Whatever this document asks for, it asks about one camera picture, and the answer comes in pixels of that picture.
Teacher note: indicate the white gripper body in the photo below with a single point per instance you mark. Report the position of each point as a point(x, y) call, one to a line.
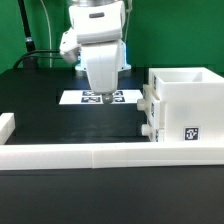
point(101, 63)

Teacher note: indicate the white drawer cabinet housing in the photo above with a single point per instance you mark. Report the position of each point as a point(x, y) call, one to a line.
point(194, 103)

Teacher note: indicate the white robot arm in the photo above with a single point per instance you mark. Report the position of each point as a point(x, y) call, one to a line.
point(95, 40)

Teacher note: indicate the white sheet with fiducial markers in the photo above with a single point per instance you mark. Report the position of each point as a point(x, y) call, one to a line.
point(78, 97)

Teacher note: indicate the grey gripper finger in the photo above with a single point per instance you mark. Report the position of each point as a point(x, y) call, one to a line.
point(107, 98)

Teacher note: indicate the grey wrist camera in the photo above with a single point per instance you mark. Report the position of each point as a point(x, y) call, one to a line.
point(69, 47)

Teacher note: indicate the white front drawer box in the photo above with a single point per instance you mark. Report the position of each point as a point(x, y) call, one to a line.
point(154, 135)

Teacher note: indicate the white U-shaped border frame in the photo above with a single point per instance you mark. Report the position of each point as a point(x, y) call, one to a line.
point(103, 155)

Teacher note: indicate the white drawer box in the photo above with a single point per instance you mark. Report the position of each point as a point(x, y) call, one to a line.
point(154, 135)
point(153, 107)

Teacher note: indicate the black pole with clamp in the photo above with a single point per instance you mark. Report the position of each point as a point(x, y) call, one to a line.
point(29, 63)

